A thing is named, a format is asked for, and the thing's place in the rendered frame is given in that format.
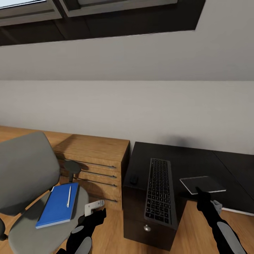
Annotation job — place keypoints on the folder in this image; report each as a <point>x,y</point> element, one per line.
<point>55,210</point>

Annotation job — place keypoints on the keyboard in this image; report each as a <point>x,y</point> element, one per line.
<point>160,202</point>

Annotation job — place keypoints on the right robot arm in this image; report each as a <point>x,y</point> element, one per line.
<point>227,240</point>

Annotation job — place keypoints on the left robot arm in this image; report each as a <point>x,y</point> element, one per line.
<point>80,239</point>

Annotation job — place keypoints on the swivel chair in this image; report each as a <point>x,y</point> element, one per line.
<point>28,169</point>

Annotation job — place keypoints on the mouse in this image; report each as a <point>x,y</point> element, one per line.
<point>134,178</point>

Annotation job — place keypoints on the notebook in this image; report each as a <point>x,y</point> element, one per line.
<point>206,184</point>

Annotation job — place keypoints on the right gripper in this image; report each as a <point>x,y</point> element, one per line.
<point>204,204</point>

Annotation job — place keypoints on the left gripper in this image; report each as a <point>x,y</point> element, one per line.
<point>97,218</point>

